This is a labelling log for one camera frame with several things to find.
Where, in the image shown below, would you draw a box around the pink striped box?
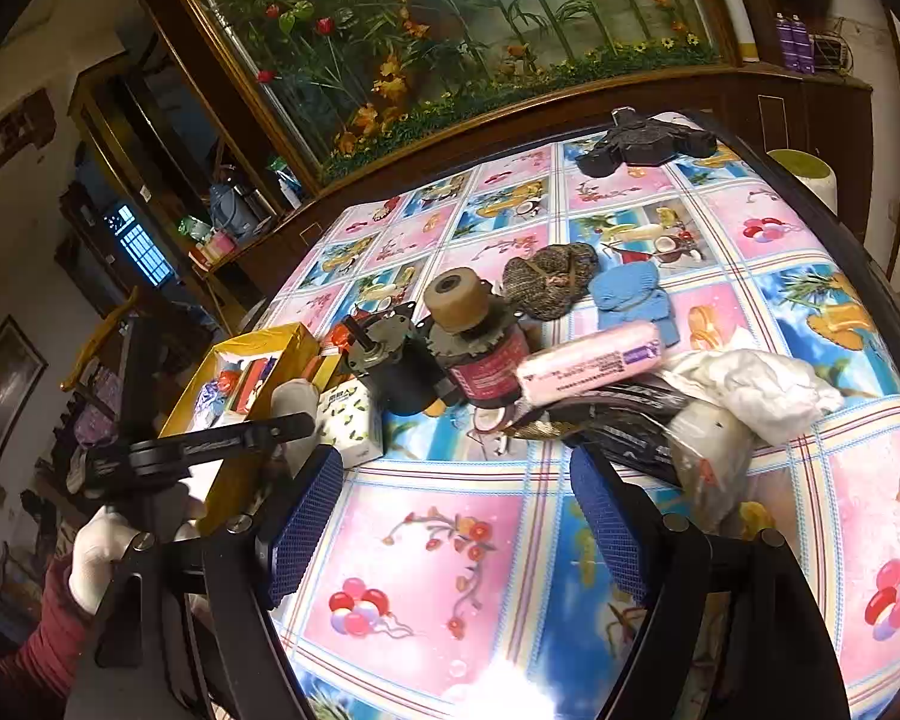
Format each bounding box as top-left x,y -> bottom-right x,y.
193,231 -> 239,265

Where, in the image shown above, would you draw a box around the barred window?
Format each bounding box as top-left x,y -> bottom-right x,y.
103,202 -> 177,290

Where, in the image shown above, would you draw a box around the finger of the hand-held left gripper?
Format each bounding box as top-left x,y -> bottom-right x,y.
127,414 -> 317,478

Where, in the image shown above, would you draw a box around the clear plastic bag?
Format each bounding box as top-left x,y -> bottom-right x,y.
664,397 -> 760,535

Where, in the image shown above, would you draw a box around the wooden chair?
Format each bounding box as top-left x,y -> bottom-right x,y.
60,285 -> 218,406

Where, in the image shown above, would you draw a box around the white cloth bundle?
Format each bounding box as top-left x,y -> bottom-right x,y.
268,379 -> 321,475

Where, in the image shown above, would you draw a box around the framed picture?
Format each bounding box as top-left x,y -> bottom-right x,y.
0,315 -> 50,475

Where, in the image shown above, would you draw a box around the pink wrapped pack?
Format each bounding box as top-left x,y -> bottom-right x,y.
516,320 -> 662,407

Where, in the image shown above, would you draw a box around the blue knit gloves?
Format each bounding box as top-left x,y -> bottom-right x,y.
589,259 -> 681,347

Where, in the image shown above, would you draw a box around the yellow cardboard box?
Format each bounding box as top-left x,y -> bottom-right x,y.
156,321 -> 325,537

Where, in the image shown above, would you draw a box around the white container green top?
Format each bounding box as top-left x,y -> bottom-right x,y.
767,148 -> 839,212

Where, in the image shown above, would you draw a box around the blue white plastic bag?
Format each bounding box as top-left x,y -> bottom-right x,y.
193,381 -> 227,422

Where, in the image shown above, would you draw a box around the purple patterned table cover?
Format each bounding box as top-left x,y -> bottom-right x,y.
71,371 -> 125,451

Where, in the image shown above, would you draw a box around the black packet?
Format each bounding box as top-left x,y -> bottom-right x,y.
508,381 -> 692,488

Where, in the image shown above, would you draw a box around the wooden cabinet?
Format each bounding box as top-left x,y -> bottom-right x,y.
67,0 -> 878,331

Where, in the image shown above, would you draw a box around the person's left forearm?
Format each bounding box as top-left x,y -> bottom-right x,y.
0,555 -> 92,700

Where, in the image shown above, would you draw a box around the person's left hand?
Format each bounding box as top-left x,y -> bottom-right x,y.
70,499 -> 205,614

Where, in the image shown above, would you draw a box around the fish tank with artificial plants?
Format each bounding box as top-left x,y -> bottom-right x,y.
150,0 -> 736,188

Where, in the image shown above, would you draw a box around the black plastic bracket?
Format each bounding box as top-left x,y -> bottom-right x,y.
576,109 -> 719,177

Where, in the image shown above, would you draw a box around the brown knit gloves bundle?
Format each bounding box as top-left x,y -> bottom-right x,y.
502,244 -> 599,322

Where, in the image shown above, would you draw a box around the grey gear motor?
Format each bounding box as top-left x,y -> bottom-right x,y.
336,298 -> 440,415

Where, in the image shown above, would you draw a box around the blue kettle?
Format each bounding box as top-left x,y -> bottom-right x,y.
208,178 -> 262,241

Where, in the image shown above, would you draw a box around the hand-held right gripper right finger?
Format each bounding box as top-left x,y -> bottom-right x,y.
568,442 -> 852,720

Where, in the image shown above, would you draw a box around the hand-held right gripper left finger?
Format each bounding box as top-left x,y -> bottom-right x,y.
64,444 -> 344,720

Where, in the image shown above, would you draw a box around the printed white tissue pack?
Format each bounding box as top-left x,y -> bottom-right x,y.
317,382 -> 386,466

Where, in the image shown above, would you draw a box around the white spray bottle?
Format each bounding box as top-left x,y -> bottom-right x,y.
270,156 -> 302,207

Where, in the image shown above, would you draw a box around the printed tablecloth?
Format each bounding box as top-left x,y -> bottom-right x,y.
270,116 -> 900,720

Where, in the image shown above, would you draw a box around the motor with tan roller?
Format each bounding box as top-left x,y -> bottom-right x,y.
418,268 -> 541,412

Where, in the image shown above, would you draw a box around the striped colourful cloth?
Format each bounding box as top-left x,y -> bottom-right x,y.
221,355 -> 280,417
300,345 -> 342,395

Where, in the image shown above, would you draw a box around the wire basket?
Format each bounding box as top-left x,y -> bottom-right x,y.
814,15 -> 856,77

